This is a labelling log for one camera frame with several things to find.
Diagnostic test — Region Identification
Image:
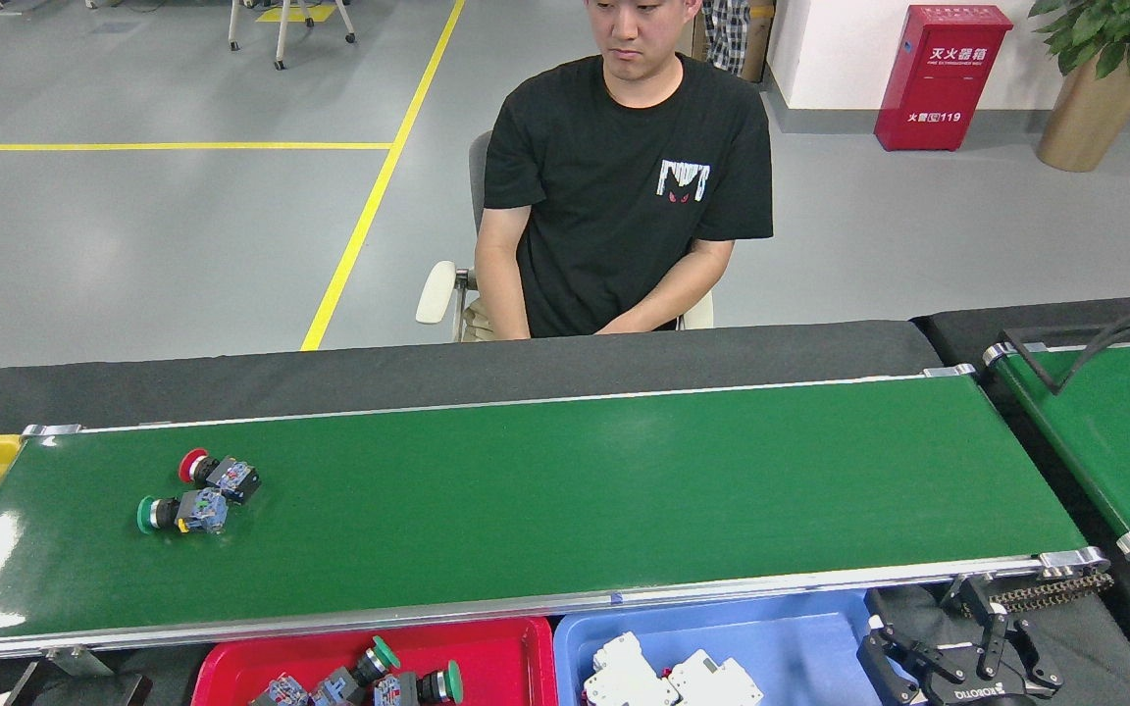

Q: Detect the black cable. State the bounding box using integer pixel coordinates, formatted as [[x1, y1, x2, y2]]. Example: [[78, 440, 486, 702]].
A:
[[1000, 299, 1130, 395]]

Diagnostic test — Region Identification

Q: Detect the black drive chain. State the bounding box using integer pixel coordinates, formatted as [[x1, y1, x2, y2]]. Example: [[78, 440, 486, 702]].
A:
[[992, 571, 1115, 614]]

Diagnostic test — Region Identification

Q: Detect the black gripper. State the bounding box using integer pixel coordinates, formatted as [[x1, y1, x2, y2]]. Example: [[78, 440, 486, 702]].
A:
[[856, 579, 1064, 706]]

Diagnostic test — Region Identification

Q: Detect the white wheeled stand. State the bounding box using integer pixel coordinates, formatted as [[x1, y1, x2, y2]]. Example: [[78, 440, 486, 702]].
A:
[[228, 0, 357, 72]]

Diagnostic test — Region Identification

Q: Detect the red plastic tray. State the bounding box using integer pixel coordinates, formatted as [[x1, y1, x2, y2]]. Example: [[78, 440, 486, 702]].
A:
[[190, 616, 559, 706]]

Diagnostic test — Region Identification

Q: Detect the background person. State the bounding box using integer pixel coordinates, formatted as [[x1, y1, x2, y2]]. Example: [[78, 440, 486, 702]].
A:
[[702, 0, 750, 75]]

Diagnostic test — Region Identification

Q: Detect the long green conveyor belt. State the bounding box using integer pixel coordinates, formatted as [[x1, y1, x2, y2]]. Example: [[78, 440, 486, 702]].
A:
[[0, 363, 1112, 676]]

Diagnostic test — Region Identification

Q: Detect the red cap push button switch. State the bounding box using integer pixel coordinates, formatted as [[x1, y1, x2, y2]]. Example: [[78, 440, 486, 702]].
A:
[[179, 448, 263, 505]]

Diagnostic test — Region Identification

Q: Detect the brown cardboard box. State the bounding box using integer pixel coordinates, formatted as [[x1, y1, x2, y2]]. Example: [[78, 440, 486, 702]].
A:
[[691, 0, 777, 84]]

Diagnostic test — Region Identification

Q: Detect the potted plant gold pot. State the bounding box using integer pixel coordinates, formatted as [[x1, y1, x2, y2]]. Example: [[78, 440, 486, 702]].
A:
[[1028, 0, 1130, 175]]

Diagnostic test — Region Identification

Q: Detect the blue plastic tray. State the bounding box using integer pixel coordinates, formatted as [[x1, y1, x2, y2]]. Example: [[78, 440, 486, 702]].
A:
[[552, 588, 919, 706]]

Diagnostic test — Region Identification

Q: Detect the red fire extinguisher box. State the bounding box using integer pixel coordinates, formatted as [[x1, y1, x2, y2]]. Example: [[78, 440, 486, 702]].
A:
[[874, 5, 1014, 153]]

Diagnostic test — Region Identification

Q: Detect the green feeder conveyor belt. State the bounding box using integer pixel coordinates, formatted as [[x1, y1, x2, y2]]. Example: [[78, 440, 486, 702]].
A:
[[981, 338, 1130, 562]]

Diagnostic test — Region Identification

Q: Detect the grey office chair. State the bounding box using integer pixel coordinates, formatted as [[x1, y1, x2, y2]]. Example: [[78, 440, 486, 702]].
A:
[[415, 129, 715, 341]]

